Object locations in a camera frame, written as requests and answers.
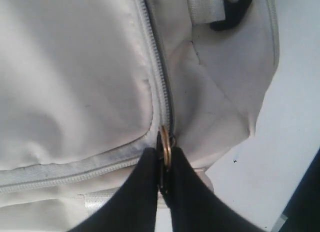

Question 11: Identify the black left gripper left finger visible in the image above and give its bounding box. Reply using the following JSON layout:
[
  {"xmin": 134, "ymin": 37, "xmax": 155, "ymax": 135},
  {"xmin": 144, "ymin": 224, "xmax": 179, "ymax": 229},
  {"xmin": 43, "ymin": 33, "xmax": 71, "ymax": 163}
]
[{"xmin": 70, "ymin": 147, "xmax": 159, "ymax": 232}]

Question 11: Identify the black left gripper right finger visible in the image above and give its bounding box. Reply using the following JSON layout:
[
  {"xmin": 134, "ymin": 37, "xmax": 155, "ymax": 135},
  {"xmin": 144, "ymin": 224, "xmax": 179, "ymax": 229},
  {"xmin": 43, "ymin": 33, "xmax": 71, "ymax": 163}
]
[{"xmin": 170, "ymin": 147, "xmax": 253, "ymax": 232}]

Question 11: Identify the gold zipper pull ring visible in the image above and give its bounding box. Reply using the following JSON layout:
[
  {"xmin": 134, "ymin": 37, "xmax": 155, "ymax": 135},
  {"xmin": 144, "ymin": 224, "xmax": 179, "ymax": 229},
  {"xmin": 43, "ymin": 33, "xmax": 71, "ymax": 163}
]
[{"xmin": 159, "ymin": 125, "xmax": 173, "ymax": 168}]

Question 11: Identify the cream fabric duffel bag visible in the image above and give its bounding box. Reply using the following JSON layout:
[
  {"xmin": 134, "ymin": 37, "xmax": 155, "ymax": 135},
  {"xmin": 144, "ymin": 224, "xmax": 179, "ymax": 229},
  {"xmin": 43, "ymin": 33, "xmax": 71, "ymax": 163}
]
[{"xmin": 0, "ymin": 0, "xmax": 279, "ymax": 232}]

